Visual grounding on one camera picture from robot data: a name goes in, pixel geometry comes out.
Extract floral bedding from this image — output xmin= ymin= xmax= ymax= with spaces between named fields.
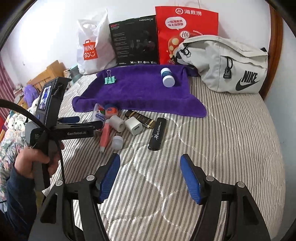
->
xmin=0 ymin=97 xmax=40 ymax=209

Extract brown wooden door frame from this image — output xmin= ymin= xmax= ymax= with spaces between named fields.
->
xmin=259 ymin=5 xmax=283 ymax=100

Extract green binder clip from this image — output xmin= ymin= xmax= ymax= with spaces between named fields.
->
xmin=104 ymin=69 xmax=116 ymax=85

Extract small white plug adapter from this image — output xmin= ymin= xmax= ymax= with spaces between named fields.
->
xmin=111 ymin=136 xmax=124 ymax=151

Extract purple plush toy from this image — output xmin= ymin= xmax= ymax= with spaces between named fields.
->
xmin=23 ymin=84 xmax=40 ymax=108

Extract pink tube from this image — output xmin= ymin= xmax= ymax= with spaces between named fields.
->
xmin=99 ymin=119 xmax=111 ymax=153

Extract brown gold Grand Reserve tube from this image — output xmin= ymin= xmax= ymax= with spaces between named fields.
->
xmin=125 ymin=110 xmax=156 ymax=129

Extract red paper shopping bag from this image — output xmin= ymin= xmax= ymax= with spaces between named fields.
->
xmin=155 ymin=6 xmax=219 ymax=65

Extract dark blue sleeve forearm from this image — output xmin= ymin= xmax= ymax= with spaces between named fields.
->
xmin=4 ymin=168 xmax=37 ymax=240

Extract small vaseline jar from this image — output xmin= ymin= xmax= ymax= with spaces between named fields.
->
xmin=104 ymin=104 xmax=118 ymax=119

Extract white Miniso plastic bag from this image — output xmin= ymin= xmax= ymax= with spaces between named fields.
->
xmin=77 ymin=9 xmax=116 ymax=75

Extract white blue cylindrical bottle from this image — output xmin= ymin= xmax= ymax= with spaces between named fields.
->
xmin=161 ymin=68 xmax=175 ymax=88

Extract white usb charger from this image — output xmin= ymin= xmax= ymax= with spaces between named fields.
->
xmin=125 ymin=116 xmax=143 ymax=136

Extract grey Nike waist bag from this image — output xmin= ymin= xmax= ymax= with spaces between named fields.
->
xmin=177 ymin=35 xmax=268 ymax=94

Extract person's left hand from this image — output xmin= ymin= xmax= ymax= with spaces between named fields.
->
xmin=14 ymin=147 xmax=61 ymax=179

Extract black headset box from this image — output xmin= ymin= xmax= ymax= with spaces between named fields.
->
xmin=109 ymin=15 xmax=159 ymax=66

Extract black cable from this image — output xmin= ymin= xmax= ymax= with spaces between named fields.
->
xmin=0 ymin=99 xmax=67 ymax=186

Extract black Horizon lighter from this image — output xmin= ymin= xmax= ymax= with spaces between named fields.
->
xmin=148 ymin=118 xmax=167 ymax=151

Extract white tape roll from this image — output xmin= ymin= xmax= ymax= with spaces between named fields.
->
xmin=109 ymin=115 xmax=125 ymax=133

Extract wooden bed headboard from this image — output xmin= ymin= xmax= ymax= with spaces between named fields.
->
xmin=27 ymin=60 xmax=66 ymax=92

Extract purple towel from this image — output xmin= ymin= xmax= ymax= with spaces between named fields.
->
xmin=72 ymin=65 xmax=207 ymax=118

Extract clear candy bottle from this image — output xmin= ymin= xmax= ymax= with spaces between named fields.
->
xmin=91 ymin=103 xmax=106 ymax=130

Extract teal container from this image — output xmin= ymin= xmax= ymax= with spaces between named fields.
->
xmin=69 ymin=65 xmax=82 ymax=84

